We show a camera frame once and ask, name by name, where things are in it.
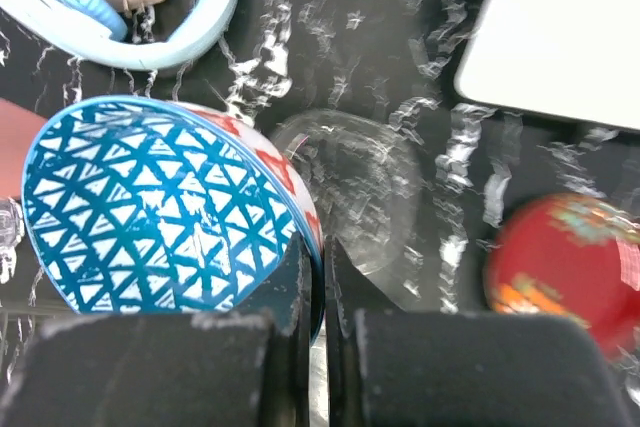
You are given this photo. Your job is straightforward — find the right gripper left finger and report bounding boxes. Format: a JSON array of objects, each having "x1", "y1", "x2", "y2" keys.
[{"x1": 1, "y1": 236, "x2": 312, "y2": 426}]

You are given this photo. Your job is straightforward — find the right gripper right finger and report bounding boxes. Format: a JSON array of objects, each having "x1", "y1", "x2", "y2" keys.
[{"x1": 324, "y1": 237, "x2": 634, "y2": 426}]

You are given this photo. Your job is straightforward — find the blue triangle pattern bowl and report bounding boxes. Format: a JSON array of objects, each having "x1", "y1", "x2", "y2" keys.
[{"x1": 21, "y1": 95, "x2": 324, "y2": 332}]

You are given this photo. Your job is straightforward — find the clear plastic tumbler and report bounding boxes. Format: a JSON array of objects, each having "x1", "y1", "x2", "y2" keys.
[{"x1": 0, "y1": 198, "x2": 25, "y2": 284}]

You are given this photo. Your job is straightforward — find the clear glass bowl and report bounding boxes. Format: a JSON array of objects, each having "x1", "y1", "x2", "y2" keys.
[{"x1": 270, "y1": 110, "x2": 432, "y2": 310}]

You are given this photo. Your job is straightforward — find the red floral lacquer bowl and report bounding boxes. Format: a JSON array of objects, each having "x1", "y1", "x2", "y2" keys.
[{"x1": 483, "y1": 193, "x2": 639, "y2": 359}]

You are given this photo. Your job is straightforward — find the pink plastic cup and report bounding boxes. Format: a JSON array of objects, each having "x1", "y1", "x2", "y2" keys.
[{"x1": 0, "y1": 99, "x2": 47, "y2": 198}]

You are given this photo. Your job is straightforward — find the white dry-erase board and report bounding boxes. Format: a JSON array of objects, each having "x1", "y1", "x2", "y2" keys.
[{"x1": 454, "y1": 0, "x2": 639, "y2": 131}]

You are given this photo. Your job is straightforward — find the light blue headphones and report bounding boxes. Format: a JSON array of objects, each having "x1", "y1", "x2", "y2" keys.
[{"x1": 1, "y1": 0, "x2": 238, "y2": 71}]

